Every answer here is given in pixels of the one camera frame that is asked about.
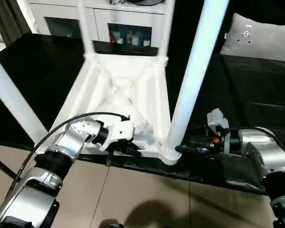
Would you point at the white plastic table leg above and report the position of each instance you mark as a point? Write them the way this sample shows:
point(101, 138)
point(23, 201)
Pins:
point(194, 71)
point(167, 28)
point(12, 95)
point(86, 31)

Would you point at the white cup behind glass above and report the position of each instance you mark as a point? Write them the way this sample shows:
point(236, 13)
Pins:
point(146, 43)

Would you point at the white glass-door cabinet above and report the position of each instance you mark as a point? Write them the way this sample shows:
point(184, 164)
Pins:
point(61, 12)

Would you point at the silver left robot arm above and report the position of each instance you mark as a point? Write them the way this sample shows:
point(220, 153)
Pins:
point(69, 140)

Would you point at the red bottle behind glass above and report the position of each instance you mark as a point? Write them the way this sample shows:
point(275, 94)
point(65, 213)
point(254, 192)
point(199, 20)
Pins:
point(111, 36)

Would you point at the grey helmet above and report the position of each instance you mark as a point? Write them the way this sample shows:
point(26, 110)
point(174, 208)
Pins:
point(145, 2)

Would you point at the black work mat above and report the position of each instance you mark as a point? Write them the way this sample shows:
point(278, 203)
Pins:
point(251, 95)

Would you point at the white plastic table top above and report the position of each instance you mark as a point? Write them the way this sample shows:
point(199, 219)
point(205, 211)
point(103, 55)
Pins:
point(147, 95)

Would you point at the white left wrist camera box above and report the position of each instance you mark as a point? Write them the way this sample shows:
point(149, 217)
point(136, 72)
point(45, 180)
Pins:
point(122, 131)

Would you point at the black box with yellow label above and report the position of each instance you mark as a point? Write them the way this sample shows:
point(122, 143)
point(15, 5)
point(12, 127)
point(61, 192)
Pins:
point(185, 23)

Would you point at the grey cushion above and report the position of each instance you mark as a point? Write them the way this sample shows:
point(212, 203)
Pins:
point(263, 38)

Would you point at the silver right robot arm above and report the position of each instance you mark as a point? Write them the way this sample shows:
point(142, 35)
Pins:
point(263, 152)

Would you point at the black metal frame bar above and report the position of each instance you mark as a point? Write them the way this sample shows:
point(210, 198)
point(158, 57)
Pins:
point(2, 165)

